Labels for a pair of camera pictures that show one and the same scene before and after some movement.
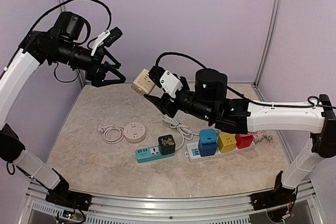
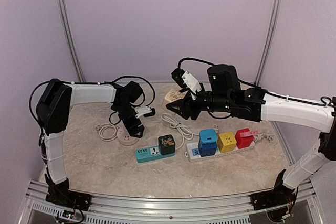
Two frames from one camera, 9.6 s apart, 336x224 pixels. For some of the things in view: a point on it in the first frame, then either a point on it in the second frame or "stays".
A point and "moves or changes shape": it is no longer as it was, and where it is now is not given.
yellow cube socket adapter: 227,142 stays
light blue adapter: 208,136 stays
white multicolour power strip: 192,153 stays
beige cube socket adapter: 144,84 moves or changes shape
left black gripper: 96,76 → 133,132
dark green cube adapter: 167,144 stays
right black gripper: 164,105 → 186,106
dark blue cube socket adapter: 207,149 stays
